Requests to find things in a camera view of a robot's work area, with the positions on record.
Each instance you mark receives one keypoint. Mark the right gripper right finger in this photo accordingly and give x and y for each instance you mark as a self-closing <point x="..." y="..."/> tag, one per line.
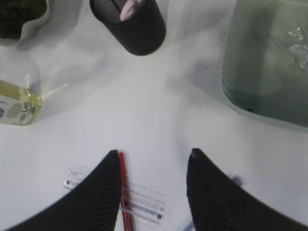
<point x="218" y="204"/>

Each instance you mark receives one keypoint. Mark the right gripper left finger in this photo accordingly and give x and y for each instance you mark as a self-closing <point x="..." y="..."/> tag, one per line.
<point x="91" y="206"/>

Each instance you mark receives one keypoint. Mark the silver glitter pen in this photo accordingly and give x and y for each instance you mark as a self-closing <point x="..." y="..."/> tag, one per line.
<point x="236" y="179"/>

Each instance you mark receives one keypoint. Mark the clear plastic ruler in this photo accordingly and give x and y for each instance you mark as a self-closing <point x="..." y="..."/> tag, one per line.
<point x="144" y="203"/>

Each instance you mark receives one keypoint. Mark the yellow tea plastic bottle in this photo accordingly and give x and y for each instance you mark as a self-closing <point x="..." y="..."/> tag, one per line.
<point x="18" y="105"/>

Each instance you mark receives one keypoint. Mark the clear plastic sheet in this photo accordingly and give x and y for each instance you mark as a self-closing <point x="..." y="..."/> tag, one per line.
<point x="296" y="45"/>

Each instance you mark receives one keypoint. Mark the pink safety scissors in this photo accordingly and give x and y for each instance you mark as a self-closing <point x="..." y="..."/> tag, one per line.
<point x="130" y="8"/>

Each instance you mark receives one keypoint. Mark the purple artificial grape bunch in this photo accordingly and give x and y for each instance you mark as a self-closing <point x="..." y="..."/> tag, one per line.
<point x="15" y="13"/>

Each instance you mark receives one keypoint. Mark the red glitter pen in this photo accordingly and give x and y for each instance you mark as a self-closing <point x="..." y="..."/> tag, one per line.
<point x="128" y="220"/>

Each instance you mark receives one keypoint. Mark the green plastic woven basket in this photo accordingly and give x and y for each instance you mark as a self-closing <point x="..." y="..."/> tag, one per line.
<point x="260" y="79"/>

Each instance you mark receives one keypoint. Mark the black mesh pen holder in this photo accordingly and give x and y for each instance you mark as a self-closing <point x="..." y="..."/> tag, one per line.
<point x="140" y="35"/>

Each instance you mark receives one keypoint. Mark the green wavy glass bowl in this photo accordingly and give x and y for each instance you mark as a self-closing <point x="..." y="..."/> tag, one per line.
<point x="29" y="29"/>

